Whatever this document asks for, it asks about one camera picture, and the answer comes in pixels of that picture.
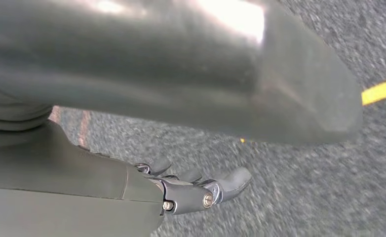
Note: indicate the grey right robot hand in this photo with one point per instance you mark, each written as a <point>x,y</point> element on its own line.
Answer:
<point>147,65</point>

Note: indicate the yellow floor tape square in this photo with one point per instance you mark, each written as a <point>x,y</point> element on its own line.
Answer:
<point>382,91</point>

